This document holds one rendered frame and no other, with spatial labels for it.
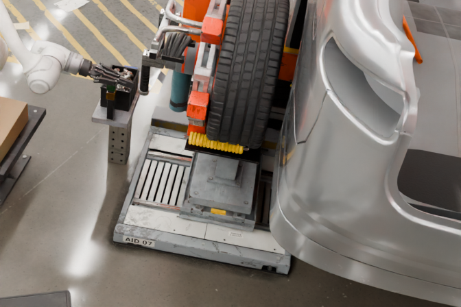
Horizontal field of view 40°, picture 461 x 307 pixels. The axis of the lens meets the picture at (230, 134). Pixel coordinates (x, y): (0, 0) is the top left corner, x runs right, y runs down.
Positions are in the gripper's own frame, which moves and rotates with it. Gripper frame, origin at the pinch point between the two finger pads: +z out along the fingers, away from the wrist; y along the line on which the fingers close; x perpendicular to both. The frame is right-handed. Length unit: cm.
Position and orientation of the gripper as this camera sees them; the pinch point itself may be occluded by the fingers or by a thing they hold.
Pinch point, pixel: (126, 82)
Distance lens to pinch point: 276.8
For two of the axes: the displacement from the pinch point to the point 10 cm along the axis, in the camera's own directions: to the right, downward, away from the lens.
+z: 9.1, 3.3, 2.4
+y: 0.3, -6.4, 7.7
